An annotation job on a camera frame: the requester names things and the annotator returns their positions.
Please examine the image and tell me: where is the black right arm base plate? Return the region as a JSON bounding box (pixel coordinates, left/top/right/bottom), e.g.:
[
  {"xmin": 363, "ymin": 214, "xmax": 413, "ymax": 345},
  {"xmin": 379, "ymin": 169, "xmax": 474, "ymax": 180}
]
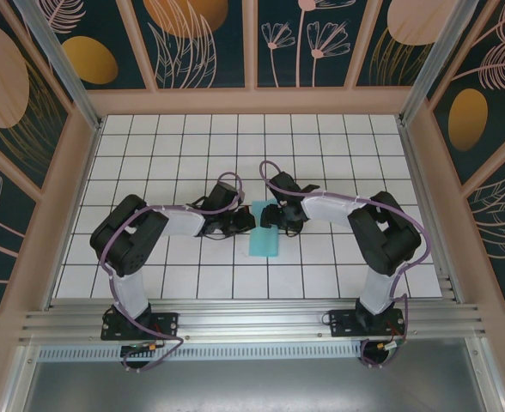
[{"xmin": 328, "ymin": 308, "xmax": 408, "ymax": 338}]

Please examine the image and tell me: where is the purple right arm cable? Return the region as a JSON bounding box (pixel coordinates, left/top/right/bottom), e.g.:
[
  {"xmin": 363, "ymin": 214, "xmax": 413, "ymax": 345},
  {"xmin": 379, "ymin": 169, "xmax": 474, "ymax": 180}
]
[{"xmin": 259, "ymin": 160, "xmax": 434, "ymax": 370}]

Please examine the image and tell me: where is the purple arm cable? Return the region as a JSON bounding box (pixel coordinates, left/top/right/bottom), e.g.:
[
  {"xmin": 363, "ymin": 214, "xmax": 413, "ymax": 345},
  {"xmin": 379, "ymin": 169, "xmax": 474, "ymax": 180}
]
[
  {"xmin": 99, "ymin": 171, "xmax": 245, "ymax": 373},
  {"xmin": 259, "ymin": 160, "xmax": 434, "ymax": 370}
]

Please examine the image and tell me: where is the grey metal panel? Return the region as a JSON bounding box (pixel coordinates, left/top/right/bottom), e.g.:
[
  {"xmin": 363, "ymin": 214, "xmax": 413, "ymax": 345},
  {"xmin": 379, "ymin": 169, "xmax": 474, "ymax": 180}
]
[{"xmin": 18, "ymin": 359, "xmax": 490, "ymax": 412}]

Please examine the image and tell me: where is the aluminium corner post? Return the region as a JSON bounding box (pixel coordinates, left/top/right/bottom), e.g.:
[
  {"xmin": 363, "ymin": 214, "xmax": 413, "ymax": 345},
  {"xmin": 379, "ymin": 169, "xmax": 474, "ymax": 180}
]
[
  {"xmin": 12, "ymin": 0, "xmax": 104, "ymax": 132},
  {"xmin": 398, "ymin": 0, "xmax": 482, "ymax": 126}
]

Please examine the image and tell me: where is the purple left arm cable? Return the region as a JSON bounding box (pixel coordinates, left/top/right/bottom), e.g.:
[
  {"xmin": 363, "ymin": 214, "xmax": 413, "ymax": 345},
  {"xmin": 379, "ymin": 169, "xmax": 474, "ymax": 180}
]
[{"xmin": 99, "ymin": 171, "xmax": 245, "ymax": 373}]

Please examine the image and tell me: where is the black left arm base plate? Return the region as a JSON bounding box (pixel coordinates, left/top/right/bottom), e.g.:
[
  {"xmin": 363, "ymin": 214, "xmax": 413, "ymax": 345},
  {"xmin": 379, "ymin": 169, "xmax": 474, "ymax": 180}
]
[{"xmin": 100, "ymin": 312, "xmax": 180, "ymax": 342}]

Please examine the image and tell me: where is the slotted grey cable duct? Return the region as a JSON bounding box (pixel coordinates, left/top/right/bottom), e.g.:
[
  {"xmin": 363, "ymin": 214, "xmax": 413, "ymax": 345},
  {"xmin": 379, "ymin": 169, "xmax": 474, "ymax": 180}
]
[{"xmin": 37, "ymin": 341, "xmax": 365, "ymax": 362}]

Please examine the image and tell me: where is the aluminium side rail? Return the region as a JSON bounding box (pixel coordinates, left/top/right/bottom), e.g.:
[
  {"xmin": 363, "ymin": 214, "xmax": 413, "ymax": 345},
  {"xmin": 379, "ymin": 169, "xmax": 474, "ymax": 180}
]
[{"xmin": 399, "ymin": 122, "xmax": 466, "ymax": 306}]

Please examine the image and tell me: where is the aluminium mounting rail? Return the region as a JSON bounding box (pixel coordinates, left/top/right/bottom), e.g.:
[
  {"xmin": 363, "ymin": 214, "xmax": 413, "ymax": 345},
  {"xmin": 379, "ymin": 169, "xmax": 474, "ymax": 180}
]
[{"xmin": 18, "ymin": 300, "xmax": 488, "ymax": 344}]

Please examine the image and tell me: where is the teal paper sheet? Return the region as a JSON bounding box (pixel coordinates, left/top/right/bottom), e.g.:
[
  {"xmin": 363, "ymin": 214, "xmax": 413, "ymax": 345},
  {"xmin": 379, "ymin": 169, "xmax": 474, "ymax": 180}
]
[{"xmin": 247, "ymin": 198, "xmax": 282, "ymax": 259}]

